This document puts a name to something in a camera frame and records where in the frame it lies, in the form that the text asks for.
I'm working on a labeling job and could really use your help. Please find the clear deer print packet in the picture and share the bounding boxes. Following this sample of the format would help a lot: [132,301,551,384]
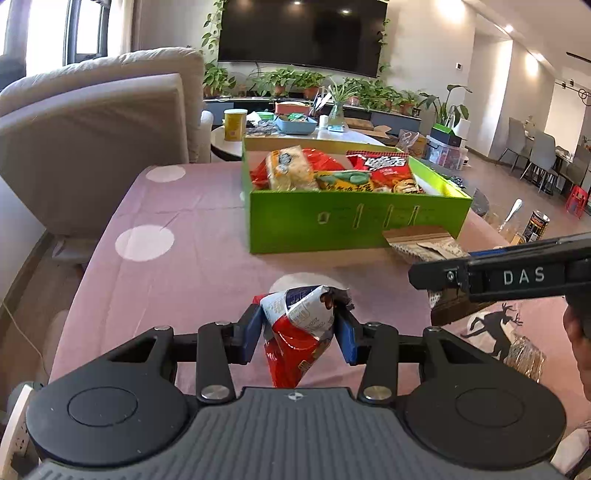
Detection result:
[459,302,548,384]

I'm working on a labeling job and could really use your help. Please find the large leafy floor plant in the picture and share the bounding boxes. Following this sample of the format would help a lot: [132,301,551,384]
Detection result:
[418,84,474,127]

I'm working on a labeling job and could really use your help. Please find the yellow red striped snack packet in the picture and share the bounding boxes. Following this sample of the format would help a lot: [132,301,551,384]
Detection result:
[314,170,376,193]

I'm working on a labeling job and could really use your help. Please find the open cardboard box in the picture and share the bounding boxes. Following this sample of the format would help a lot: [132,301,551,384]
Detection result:
[344,117,393,139]

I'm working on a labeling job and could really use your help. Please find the clear rice cracker packet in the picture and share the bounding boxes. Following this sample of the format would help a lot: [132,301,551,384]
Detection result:
[265,145,320,192]

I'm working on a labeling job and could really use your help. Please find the green cardboard box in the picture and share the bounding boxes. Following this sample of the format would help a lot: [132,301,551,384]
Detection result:
[241,137,474,254]

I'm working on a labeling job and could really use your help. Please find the red chip bag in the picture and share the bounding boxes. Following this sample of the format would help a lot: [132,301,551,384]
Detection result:
[346,150,426,195]

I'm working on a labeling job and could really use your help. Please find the pink polka dot tablecloth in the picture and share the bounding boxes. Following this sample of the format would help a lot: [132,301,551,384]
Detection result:
[48,159,591,444]

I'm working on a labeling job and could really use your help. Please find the grey dining chair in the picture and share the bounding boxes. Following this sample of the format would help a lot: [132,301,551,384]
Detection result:
[505,117,529,174]
[526,131,559,195]

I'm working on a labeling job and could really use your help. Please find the glass vase with grass plant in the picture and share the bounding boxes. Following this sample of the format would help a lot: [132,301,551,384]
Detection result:
[325,78,365,131]

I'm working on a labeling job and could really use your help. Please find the beige armchair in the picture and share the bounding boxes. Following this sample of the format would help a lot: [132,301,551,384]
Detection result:
[0,47,214,259]

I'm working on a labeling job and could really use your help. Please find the white power cable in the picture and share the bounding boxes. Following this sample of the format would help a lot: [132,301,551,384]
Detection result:
[0,300,47,370]

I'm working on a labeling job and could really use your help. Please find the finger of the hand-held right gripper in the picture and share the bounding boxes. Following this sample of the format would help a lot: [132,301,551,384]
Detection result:
[409,257,470,302]

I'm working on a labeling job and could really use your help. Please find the green and black box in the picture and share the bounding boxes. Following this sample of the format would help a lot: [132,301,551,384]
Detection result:
[430,124,462,146]

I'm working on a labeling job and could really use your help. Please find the blue plastic basket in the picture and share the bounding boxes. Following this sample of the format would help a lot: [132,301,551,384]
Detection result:
[274,115,318,136]

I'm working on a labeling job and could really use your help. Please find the red plastic stool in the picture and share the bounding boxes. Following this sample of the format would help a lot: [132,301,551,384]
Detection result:
[564,185,591,217]

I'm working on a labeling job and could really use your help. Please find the ring pendant lamp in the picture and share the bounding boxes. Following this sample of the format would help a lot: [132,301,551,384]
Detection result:
[556,78,591,102]

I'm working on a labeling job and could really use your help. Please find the black drink can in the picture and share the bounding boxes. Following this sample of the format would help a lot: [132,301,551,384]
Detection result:
[524,210,551,243]

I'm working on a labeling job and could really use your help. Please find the row of potted plants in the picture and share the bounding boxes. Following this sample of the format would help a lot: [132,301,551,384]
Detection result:
[202,65,423,116]

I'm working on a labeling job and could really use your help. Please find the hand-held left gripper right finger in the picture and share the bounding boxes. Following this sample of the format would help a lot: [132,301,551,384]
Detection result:
[335,307,484,404]

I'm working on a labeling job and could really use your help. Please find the wall television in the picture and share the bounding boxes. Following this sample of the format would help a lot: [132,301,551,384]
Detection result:
[218,0,389,77]

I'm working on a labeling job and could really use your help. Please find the dark tv cabinet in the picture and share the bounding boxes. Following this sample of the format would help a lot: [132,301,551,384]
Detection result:
[203,95,422,134]

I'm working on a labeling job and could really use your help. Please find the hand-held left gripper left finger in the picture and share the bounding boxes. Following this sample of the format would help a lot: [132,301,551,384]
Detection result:
[108,305,265,405]

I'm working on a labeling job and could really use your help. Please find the yellow tin can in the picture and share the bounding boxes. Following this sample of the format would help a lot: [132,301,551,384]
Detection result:
[224,108,249,141]

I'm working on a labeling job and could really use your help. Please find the person's right hand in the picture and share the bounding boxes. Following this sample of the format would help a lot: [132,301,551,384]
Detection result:
[564,307,591,403]

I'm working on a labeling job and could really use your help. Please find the drinking glass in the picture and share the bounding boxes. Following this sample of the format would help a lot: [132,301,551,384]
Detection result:
[496,210,527,245]

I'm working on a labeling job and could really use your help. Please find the metal spoon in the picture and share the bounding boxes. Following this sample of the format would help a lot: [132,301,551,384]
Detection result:
[503,198,524,227]

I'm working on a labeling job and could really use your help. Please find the clear storage box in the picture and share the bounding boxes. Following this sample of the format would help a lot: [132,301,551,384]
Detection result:
[427,138,467,169]

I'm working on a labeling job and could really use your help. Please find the white power strip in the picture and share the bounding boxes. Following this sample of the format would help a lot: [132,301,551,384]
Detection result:
[0,383,35,457]

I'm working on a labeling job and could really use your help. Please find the brown paper snack packet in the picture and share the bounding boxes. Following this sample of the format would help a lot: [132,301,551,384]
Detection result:
[382,225,488,326]

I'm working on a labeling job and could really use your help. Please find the dark framed window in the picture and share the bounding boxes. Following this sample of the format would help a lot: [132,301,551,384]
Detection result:
[0,0,112,88]

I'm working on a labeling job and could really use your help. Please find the white red snack packet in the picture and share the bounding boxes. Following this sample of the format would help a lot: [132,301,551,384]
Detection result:
[260,285,354,389]

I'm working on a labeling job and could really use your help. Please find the round white coffee table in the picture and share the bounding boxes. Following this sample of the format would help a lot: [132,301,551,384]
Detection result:
[210,124,393,162]

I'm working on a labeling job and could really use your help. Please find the dark marble coffee table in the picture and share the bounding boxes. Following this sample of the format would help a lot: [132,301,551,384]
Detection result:
[443,171,490,217]

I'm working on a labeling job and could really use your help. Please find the white curtain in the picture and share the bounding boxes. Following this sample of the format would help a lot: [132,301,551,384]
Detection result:
[111,0,153,54]

